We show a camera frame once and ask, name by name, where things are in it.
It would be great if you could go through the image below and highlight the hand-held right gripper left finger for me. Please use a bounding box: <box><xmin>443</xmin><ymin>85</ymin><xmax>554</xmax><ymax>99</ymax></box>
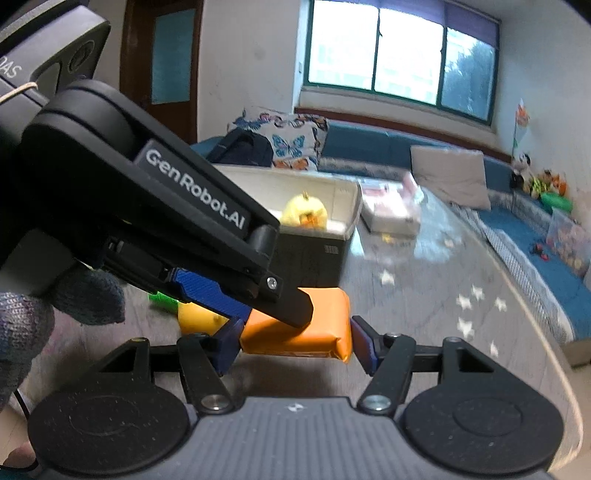
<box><xmin>97</xmin><ymin>318</ymin><xmax>244</xmax><ymax>414</ymax></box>

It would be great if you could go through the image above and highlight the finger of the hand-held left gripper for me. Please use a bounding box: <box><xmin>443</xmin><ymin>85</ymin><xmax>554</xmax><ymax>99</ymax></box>
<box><xmin>168</xmin><ymin>268</ymin><xmax>253</xmax><ymax>324</ymax></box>
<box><xmin>252</xmin><ymin>265</ymin><xmax>315</xmax><ymax>329</ymax></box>

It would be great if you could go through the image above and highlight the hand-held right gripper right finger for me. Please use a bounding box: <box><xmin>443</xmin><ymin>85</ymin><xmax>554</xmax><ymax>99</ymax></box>
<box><xmin>350</xmin><ymin>316</ymin><xmax>502</xmax><ymax>414</ymax></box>

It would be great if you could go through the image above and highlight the yellow rubber toy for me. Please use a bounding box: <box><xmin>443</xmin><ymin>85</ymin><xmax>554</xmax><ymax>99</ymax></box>
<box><xmin>178</xmin><ymin>300</ymin><xmax>230</xmax><ymax>337</ymax></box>

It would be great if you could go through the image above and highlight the orange foil packet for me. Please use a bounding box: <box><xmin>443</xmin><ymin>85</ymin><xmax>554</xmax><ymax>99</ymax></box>
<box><xmin>240</xmin><ymin>287</ymin><xmax>354</xmax><ymax>364</ymax></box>

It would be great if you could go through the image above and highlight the black cardboard box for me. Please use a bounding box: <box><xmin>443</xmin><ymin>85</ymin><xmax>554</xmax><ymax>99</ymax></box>
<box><xmin>216</xmin><ymin>166</ymin><xmax>363</xmax><ymax>291</ymax></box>

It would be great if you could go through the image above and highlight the yellow plush toy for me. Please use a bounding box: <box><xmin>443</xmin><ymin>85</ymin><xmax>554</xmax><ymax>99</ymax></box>
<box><xmin>281</xmin><ymin>193</ymin><xmax>329</xmax><ymax>232</ymax></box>

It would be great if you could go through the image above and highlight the person's left hand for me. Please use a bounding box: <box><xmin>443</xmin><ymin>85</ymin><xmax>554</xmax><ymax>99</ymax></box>
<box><xmin>0</xmin><ymin>265</ymin><xmax>126</xmax><ymax>409</ymax></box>

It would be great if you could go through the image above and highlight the grey star-printed tablecloth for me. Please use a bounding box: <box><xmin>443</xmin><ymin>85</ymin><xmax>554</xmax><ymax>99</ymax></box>
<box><xmin>18</xmin><ymin>175</ymin><xmax>583</xmax><ymax>444</ymax></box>

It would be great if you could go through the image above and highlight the brown wooden door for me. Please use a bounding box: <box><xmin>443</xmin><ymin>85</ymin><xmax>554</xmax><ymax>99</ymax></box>
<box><xmin>120</xmin><ymin>0</ymin><xmax>204</xmax><ymax>145</ymax></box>

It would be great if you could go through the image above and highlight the black backpack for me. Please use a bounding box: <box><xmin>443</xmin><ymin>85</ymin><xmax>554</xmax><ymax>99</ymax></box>
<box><xmin>208</xmin><ymin>128</ymin><xmax>273</xmax><ymax>169</ymax></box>

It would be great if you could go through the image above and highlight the pink white tissue pack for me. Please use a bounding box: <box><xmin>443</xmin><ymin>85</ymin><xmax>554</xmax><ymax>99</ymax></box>
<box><xmin>360</xmin><ymin>171</ymin><xmax>422</xmax><ymax>238</ymax></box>

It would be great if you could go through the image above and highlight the butterfly print pillow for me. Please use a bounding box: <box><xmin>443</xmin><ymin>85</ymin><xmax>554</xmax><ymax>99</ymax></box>
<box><xmin>228</xmin><ymin>107</ymin><xmax>329</xmax><ymax>171</ymax></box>

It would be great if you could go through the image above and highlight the blue sofa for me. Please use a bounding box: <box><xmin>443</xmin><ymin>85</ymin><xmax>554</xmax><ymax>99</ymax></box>
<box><xmin>191</xmin><ymin>117</ymin><xmax>591</xmax><ymax>356</ymax></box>

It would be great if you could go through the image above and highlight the white cushion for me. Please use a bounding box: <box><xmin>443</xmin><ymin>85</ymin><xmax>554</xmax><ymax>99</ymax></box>
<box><xmin>410</xmin><ymin>144</ymin><xmax>491</xmax><ymax>212</ymax></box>

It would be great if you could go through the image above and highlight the clear bag of toys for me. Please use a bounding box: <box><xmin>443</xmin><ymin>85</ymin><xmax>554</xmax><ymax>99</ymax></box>
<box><xmin>545</xmin><ymin>208</ymin><xmax>591</xmax><ymax>278</ymax></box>

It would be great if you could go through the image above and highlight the black white cow plush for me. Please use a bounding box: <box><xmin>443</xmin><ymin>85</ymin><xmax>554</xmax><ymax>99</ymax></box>
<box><xmin>510</xmin><ymin>154</ymin><xmax>533</xmax><ymax>193</ymax></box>

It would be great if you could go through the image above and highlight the green toy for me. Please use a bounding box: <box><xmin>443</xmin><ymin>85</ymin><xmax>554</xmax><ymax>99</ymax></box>
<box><xmin>540</xmin><ymin>191</ymin><xmax>573</xmax><ymax>214</ymax></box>

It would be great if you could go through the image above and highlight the orange plush toy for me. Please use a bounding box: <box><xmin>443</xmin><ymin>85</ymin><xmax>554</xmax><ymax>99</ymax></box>
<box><xmin>531</xmin><ymin>170</ymin><xmax>570</xmax><ymax>195</ymax></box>

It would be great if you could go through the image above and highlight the green framed window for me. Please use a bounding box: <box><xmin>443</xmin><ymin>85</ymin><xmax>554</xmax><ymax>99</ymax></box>
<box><xmin>302</xmin><ymin>0</ymin><xmax>502</xmax><ymax>123</ymax></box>

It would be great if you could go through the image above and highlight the paper wall decoration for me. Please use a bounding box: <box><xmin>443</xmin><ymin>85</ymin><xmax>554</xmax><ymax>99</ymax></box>
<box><xmin>510</xmin><ymin>99</ymin><xmax>530</xmax><ymax>155</ymax></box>

